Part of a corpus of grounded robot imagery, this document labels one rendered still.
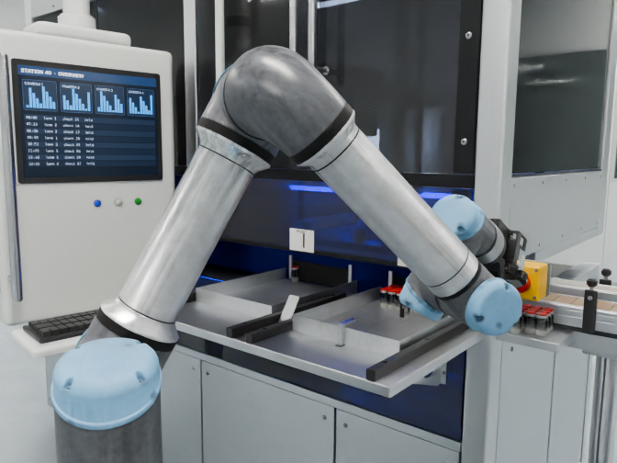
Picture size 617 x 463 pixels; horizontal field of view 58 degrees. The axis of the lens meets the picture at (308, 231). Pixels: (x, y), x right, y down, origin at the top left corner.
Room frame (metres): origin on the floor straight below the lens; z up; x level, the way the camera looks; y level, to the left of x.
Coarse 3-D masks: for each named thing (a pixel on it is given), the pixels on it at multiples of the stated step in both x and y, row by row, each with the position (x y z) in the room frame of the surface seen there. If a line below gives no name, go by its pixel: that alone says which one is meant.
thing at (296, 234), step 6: (294, 234) 1.51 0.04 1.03; (300, 234) 1.50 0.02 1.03; (306, 234) 1.49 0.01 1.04; (312, 234) 1.47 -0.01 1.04; (294, 240) 1.51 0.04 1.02; (300, 240) 1.50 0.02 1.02; (306, 240) 1.49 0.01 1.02; (312, 240) 1.47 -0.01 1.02; (294, 246) 1.51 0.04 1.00; (300, 246) 1.50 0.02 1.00; (306, 246) 1.49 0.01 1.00; (312, 246) 1.47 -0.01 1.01; (312, 252) 1.47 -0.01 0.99
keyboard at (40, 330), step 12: (84, 312) 1.45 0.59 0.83; (36, 324) 1.34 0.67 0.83; (48, 324) 1.33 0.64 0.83; (60, 324) 1.34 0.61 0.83; (72, 324) 1.34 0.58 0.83; (84, 324) 1.35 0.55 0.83; (36, 336) 1.28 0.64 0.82; (48, 336) 1.28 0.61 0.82; (60, 336) 1.29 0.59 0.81; (72, 336) 1.31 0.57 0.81
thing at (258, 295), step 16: (272, 272) 1.59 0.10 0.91; (208, 288) 1.41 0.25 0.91; (224, 288) 1.45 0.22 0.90; (240, 288) 1.49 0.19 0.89; (256, 288) 1.51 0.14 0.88; (272, 288) 1.51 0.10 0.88; (288, 288) 1.51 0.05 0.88; (304, 288) 1.51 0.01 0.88; (320, 288) 1.51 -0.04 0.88; (336, 288) 1.40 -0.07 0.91; (352, 288) 1.46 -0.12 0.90; (208, 304) 1.35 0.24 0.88; (224, 304) 1.31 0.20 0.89; (240, 304) 1.28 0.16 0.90; (256, 304) 1.24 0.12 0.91; (272, 304) 1.35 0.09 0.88
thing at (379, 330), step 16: (336, 304) 1.26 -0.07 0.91; (352, 304) 1.31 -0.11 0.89; (368, 304) 1.35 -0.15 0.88; (304, 320) 1.13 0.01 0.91; (320, 320) 1.22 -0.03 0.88; (336, 320) 1.22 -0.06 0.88; (368, 320) 1.22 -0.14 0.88; (384, 320) 1.22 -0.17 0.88; (400, 320) 1.22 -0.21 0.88; (416, 320) 1.23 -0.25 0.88; (448, 320) 1.14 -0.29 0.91; (320, 336) 1.10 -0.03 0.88; (336, 336) 1.08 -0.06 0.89; (352, 336) 1.05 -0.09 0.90; (368, 336) 1.03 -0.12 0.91; (384, 336) 1.01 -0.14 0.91; (400, 336) 1.11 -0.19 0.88; (416, 336) 1.03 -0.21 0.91; (384, 352) 1.00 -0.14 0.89
